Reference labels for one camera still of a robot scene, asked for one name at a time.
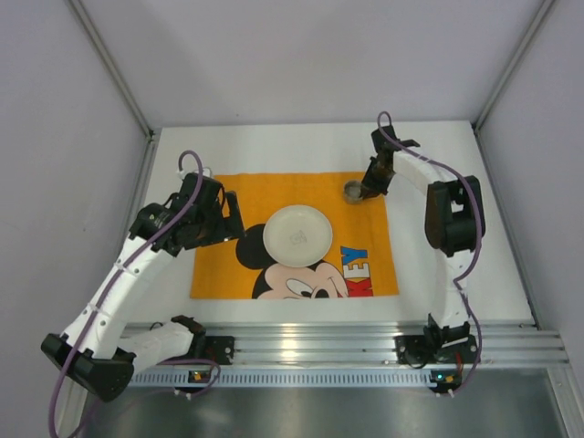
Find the aluminium mounting rail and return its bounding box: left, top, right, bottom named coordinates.
left=71, top=320, right=569, bottom=366

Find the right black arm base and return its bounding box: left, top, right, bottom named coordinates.
left=395, top=335, right=478, bottom=369

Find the white round plate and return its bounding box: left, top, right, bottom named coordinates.
left=262, top=204, right=333, bottom=268

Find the purple cable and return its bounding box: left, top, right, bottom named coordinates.
left=47, top=150, right=223, bottom=437
left=376, top=110, right=485, bottom=397

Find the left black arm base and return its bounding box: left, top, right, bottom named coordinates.
left=201, top=336, right=235, bottom=366

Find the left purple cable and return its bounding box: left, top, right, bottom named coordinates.
left=47, top=150, right=223, bottom=437

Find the slotted grey cable duct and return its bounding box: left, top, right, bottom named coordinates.
left=130, top=367, right=460, bottom=389

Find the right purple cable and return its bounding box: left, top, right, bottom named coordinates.
left=376, top=110, right=485, bottom=397

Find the orange Mickey placemat cloth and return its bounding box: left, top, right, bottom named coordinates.
left=190, top=172, right=399, bottom=300

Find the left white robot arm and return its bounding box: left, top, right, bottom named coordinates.
left=41, top=172, right=245, bottom=402

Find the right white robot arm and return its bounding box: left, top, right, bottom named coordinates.
left=357, top=124, right=485, bottom=352

